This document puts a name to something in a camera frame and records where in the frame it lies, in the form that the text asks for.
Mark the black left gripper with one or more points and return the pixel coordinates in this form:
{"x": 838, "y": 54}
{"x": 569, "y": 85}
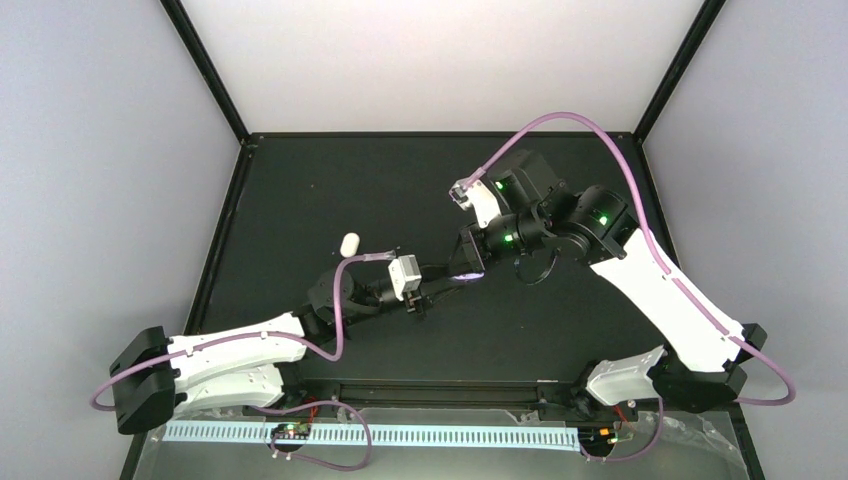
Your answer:
{"x": 425, "y": 294}

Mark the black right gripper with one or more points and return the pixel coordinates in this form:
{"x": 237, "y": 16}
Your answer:
{"x": 476, "y": 255}

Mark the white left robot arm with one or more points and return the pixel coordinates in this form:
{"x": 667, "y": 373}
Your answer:
{"x": 158, "y": 377}

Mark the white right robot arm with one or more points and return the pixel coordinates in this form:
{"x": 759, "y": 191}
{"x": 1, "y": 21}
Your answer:
{"x": 523, "y": 206}

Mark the white oval capsule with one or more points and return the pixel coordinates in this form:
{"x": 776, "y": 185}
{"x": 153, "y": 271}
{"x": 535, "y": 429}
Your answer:
{"x": 350, "y": 245}

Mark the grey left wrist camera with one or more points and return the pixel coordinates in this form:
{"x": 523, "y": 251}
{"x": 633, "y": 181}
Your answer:
{"x": 405, "y": 275}

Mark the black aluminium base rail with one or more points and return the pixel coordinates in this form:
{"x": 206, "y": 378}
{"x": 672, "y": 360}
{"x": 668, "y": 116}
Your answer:
{"x": 551, "y": 400}

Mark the light blue slotted cable duct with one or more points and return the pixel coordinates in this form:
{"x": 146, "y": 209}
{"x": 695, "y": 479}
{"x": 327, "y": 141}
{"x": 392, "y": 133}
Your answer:
{"x": 322, "y": 434}

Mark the black frame post right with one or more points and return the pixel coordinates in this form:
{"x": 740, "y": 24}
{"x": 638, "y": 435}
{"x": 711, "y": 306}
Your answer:
{"x": 698, "y": 30}

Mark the black frame post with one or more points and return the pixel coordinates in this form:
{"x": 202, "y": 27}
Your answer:
{"x": 698, "y": 30}
{"x": 184, "y": 27}

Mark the black frame post left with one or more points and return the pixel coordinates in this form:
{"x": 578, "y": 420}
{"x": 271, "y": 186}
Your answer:
{"x": 184, "y": 27}

